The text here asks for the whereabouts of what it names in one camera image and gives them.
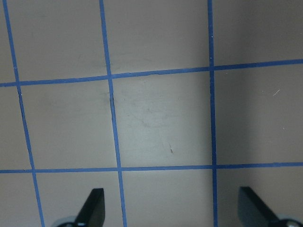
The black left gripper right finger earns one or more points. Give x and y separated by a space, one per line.
252 211

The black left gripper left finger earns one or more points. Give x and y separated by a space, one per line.
92 213

